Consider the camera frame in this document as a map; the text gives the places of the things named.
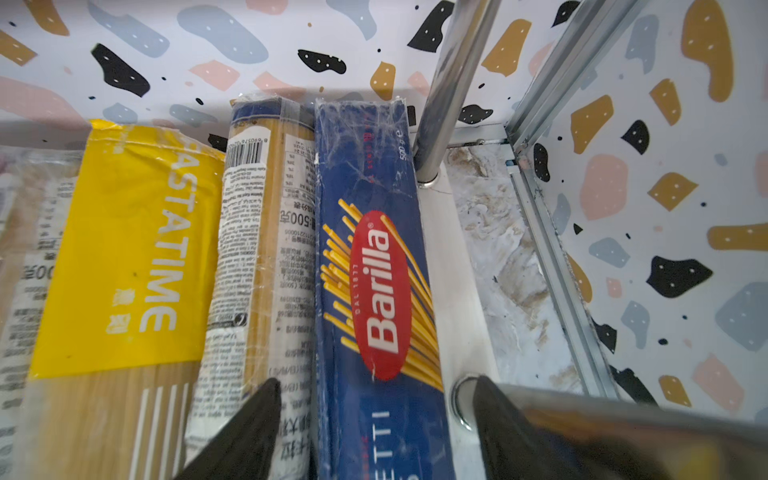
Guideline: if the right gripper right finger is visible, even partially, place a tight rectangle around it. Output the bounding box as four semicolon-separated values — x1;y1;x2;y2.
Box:
472;375;600;479

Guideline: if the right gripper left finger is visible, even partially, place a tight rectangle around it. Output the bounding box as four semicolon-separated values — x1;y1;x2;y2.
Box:
176;378;281;480

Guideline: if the blue clear labelled spaghetti packet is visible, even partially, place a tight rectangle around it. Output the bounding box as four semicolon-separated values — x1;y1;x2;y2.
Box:
185;95;316;479

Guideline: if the dark blue spaghetti packet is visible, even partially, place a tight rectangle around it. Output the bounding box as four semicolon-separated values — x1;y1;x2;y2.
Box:
315;99;455;479

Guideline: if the clear yellow spaghetti packet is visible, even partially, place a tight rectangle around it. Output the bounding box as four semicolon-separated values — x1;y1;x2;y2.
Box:
11;120;225;479

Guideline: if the white two-tier shelf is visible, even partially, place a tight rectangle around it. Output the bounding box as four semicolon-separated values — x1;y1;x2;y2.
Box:
410;0;768;480

